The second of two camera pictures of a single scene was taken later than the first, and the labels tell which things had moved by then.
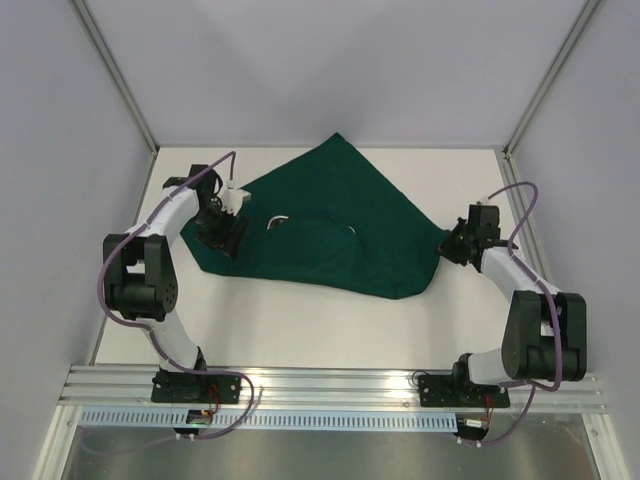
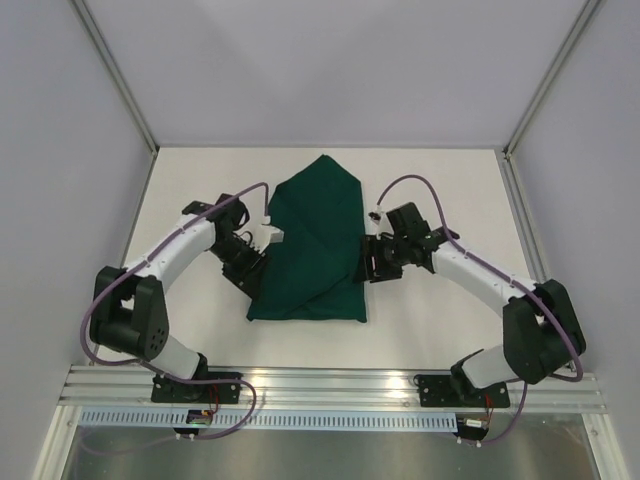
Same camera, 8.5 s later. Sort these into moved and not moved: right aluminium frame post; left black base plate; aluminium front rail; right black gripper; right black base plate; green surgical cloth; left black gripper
Moved: left black gripper; green surgical cloth; right black gripper
Not moved: right black base plate; aluminium front rail; left black base plate; right aluminium frame post
